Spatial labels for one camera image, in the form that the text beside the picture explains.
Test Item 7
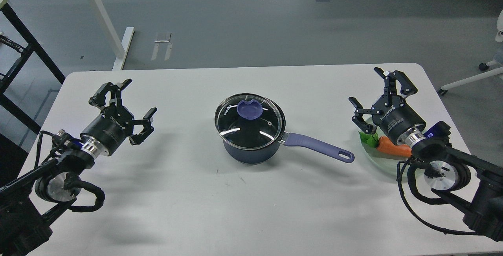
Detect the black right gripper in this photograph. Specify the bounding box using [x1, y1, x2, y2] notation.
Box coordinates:
[349, 67, 427, 146]

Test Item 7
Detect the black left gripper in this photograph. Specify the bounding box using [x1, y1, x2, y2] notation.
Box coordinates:
[80, 79, 158, 157]

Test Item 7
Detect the glass lid with blue knob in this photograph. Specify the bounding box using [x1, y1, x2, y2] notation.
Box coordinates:
[214, 93, 285, 150]

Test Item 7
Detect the blue saucepan with handle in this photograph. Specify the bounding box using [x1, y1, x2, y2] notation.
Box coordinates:
[214, 93, 354, 164]

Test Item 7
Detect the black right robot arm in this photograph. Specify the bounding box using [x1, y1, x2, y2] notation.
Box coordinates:
[349, 67, 503, 241]

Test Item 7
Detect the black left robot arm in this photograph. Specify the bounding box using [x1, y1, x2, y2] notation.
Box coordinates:
[0, 79, 157, 256]

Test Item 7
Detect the orange toy carrot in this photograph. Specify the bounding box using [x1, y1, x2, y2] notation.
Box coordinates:
[358, 132, 412, 158]

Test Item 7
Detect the clear glass plate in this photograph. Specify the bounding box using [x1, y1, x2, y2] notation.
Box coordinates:
[358, 127, 407, 179]

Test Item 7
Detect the white office chair base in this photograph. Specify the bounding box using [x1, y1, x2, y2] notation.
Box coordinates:
[437, 9, 503, 96]

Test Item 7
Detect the black metal table frame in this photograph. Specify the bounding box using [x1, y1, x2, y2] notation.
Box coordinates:
[0, 0, 66, 134]

